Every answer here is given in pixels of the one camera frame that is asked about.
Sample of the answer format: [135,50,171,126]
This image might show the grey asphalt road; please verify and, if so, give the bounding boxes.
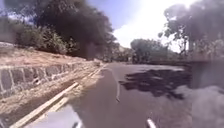
[66,62,224,128]

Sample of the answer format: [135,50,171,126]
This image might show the dark trees with dense crowns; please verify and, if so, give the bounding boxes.
[0,0,132,63]

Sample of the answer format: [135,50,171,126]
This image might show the robot's own part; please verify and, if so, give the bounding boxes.
[145,118,157,128]
[72,121,83,128]

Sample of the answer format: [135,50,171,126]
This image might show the dry earth slope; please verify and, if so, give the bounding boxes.
[0,41,88,70]

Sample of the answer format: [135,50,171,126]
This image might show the row of trees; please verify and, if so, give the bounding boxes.
[129,0,224,65]

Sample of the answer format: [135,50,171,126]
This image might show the rough stone wall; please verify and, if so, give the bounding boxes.
[0,61,101,100]

